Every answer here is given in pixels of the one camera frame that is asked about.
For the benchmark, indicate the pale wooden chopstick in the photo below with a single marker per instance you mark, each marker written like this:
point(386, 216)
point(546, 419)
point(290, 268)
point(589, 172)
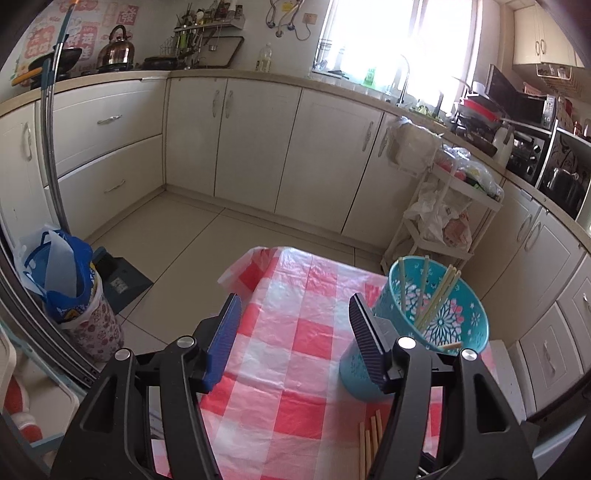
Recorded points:
point(444, 297)
point(436, 290)
point(452, 345)
point(423, 277)
point(402, 286)

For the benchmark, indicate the row of wooden chopsticks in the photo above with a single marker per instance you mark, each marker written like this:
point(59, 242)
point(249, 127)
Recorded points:
point(368, 443)

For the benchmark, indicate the blue plastic bag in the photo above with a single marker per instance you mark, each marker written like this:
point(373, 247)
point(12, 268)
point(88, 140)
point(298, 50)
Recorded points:
point(74, 286)

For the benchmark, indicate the steel kettle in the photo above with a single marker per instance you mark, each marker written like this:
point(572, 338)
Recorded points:
point(117, 50)

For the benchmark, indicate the red and white cloth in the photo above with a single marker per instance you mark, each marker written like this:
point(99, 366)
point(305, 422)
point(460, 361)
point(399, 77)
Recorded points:
point(18, 397)

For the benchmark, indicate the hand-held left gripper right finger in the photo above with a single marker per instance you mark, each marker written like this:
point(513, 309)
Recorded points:
point(364, 341)

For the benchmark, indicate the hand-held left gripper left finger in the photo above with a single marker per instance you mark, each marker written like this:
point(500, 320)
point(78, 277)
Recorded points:
point(226, 341)

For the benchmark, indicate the pink wall poster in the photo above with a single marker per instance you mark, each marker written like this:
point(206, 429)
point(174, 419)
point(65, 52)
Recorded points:
point(92, 32)

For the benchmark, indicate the wall utensil rack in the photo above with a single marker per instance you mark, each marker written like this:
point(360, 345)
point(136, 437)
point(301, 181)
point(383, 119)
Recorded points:
point(207, 21)

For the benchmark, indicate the black box appliance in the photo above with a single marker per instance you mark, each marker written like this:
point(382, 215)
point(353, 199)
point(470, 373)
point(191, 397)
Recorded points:
point(517, 99)

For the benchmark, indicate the cream kitchen cabinets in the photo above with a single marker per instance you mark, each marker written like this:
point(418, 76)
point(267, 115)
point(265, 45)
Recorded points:
point(249, 138)

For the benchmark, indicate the white plastic bags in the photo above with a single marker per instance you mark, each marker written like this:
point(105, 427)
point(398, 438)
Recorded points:
point(431, 214)

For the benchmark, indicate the red checked plastic tablecloth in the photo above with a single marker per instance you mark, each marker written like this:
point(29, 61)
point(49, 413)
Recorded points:
point(286, 360)

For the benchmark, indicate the dark baking tray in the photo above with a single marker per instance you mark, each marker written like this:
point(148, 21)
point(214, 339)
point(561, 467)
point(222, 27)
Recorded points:
point(226, 53)

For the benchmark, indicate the black frying pan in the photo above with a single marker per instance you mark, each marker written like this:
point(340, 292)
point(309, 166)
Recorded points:
point(159, 62)

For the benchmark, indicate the white trolley cart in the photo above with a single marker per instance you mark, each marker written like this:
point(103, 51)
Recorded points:
point(461, 189)

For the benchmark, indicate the green bottle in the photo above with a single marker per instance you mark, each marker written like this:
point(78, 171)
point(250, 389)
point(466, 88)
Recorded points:
point(369, 77)

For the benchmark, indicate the kitchen faucet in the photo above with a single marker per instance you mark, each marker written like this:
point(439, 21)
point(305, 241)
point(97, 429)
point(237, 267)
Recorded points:
point(402, 81)

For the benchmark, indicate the cream upper cabinet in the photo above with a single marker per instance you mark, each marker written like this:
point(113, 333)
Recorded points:
point(545, 34)

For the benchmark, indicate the white stool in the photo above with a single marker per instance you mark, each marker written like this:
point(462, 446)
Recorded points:
point(505, 374)

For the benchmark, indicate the kitchen window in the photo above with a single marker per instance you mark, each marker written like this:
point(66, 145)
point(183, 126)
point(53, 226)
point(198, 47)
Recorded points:
point(397, 37)

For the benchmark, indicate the wall socket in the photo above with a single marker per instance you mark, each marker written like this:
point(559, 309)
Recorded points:
point(309, 18)

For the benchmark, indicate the black wok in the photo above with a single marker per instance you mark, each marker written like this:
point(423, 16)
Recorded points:
point(64, 57)

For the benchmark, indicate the clear oil bottle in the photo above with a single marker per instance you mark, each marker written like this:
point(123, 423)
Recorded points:
point(264, 59)

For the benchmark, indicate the black toaster oven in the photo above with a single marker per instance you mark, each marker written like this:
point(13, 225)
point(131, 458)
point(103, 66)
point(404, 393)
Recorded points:
point(528, 152)

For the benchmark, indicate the white plastic jug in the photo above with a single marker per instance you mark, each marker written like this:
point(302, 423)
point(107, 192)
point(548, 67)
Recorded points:
point(503, 145)

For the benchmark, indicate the blue perforated plastic basket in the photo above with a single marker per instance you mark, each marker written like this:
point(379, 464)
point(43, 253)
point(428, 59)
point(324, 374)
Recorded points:
point(461, 318)

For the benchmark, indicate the stack of pots and pans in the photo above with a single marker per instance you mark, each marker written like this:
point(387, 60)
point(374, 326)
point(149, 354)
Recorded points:
point(478, 120)

